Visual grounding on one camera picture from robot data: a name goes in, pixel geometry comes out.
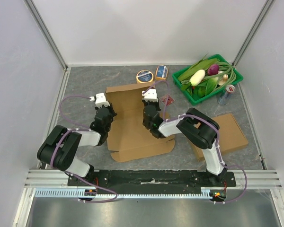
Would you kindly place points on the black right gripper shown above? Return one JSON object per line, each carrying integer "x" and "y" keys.
{"x": 150, "y": 103}

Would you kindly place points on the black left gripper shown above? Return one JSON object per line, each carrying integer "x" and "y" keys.
{"x": 110, "y": 107}

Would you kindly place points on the cardboard sheet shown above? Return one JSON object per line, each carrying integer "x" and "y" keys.
{"x": 128, "y": 139}

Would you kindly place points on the brown cardboard box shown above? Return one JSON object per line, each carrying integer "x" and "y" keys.
{"x": 232, "y": 137}

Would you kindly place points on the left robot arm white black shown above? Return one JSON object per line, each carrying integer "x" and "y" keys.
{"x": 60, "y": 147}

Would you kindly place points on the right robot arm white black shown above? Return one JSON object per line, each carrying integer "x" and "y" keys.
{"x": 198, "y": 128}

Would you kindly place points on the red packet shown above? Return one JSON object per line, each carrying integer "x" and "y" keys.
{"x": 167, "y": 100}

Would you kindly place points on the yellow tape roll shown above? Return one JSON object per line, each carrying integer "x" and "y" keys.
{"x": 144, "y": 76}

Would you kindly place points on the yellow sponge block blue label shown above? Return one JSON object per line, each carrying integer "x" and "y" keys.
{"x": 161, "y": 72}

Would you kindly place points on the green leafy vegetable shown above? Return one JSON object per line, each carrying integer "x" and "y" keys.
{"x": 202, "y": 64}

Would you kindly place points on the purple onion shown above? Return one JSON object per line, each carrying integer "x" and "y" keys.
{"x": 213, "y": 69}

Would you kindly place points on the brown mushroom toy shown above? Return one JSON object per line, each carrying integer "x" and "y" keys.
{"x": 223, "y": 80}

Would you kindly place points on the green long beans bundle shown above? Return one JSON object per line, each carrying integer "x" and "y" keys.
{"x": 224, "y": 68}

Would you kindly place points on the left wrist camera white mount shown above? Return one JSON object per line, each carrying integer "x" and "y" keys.
{"x": 100, "y": 100}

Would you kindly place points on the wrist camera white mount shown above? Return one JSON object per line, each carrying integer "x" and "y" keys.
{"x": 150, "y": 95}
{"x": 100, "y": 100}

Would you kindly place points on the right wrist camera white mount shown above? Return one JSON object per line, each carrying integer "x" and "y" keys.
{"x": 150, "y": 95}

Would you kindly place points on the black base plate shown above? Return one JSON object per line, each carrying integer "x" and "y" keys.
{"x": 122, "y": 181}

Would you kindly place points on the grey slotted cable duct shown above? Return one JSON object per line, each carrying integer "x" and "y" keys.
{"x": 91, "y": 194}

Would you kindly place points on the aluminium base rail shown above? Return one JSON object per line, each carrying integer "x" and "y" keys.
{"x": 49, "y": 178}

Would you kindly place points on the aluminium frame post left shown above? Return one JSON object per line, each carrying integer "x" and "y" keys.
{"x": 45, "y": 31}

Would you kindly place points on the aluminium frame post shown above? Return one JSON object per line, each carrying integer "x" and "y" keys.
{"x": 251, "y": 34}
{"x": 45, "y": 31}

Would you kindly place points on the aluminium frame post right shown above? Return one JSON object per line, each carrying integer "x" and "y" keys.
{"x": 251, "y": 34}

